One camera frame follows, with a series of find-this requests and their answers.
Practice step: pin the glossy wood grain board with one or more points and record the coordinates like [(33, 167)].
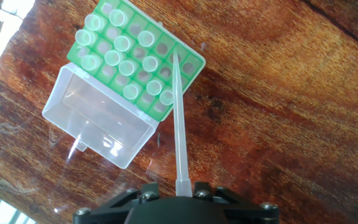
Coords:
[(275, 109)]

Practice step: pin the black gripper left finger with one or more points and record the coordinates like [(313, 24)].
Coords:
[(104, 213)]

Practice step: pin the translucent tip box green rack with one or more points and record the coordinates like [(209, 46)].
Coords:
[(194, 59)]

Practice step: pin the clear hinged box lid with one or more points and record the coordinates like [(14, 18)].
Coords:
[(104, 124)]

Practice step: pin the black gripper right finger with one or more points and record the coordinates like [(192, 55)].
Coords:
[(247, 213)]

